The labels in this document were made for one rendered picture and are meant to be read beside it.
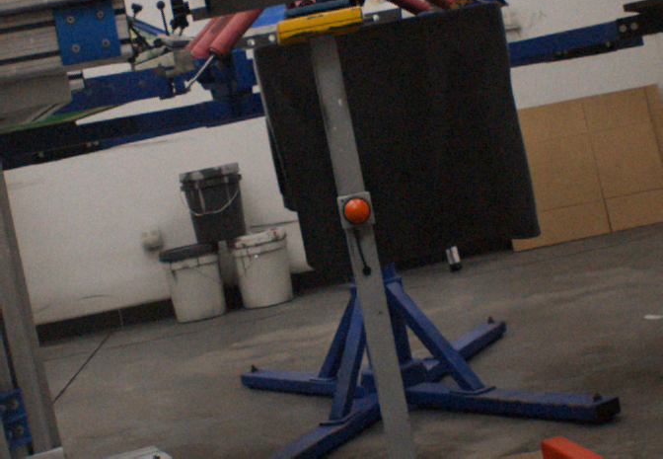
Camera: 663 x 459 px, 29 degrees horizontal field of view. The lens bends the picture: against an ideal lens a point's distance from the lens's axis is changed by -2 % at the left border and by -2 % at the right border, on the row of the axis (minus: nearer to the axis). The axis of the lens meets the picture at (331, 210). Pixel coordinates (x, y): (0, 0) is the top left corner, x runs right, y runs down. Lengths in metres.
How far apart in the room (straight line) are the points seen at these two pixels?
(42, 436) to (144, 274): 4.87
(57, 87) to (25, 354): 0.43
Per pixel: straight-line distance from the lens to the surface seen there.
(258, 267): 6.58
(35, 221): 7.03
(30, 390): 2.12
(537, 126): 7.03
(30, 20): 1.93
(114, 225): 6.97
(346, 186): 2.00
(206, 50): 3.50
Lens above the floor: 0.76
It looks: 3 degrees down
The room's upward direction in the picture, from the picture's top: 11 degrees counter-clockwise
